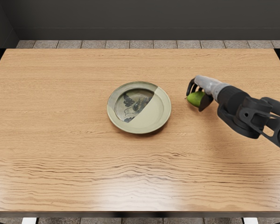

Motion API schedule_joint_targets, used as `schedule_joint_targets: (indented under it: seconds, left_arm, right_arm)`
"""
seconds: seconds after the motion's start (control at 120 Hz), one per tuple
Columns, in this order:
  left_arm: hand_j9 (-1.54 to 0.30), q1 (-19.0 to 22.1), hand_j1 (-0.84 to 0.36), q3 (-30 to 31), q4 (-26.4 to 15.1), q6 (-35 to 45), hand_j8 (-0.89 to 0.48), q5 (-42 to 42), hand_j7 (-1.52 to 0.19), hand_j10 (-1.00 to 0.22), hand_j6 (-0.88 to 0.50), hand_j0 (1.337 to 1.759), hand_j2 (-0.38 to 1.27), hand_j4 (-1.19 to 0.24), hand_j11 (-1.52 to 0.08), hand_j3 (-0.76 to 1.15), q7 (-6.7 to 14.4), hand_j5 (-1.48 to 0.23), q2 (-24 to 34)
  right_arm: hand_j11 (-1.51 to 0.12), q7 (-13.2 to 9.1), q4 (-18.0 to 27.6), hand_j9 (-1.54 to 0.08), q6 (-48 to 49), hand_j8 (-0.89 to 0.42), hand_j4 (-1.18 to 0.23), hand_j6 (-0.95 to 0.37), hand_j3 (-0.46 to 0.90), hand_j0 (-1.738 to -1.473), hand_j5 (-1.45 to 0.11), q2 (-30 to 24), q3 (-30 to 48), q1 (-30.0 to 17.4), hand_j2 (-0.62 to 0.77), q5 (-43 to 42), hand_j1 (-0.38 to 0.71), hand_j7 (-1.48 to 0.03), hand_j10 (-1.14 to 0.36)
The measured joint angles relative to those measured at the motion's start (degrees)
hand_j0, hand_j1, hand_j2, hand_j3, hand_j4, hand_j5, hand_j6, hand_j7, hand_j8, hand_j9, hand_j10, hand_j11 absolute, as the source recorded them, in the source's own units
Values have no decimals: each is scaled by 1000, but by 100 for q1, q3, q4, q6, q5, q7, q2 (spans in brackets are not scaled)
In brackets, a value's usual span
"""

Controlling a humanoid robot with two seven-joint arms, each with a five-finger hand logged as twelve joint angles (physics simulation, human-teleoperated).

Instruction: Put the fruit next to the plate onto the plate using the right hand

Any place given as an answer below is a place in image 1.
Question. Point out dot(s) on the patterned green ceramic plate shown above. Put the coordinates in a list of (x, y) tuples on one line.
[(139, 107)]

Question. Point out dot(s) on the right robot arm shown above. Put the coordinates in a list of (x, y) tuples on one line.
[(249, 112)]

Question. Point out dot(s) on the green pear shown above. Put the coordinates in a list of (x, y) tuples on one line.
[(194, 98)]

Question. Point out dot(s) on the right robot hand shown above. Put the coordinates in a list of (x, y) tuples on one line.
[(207, 85)]

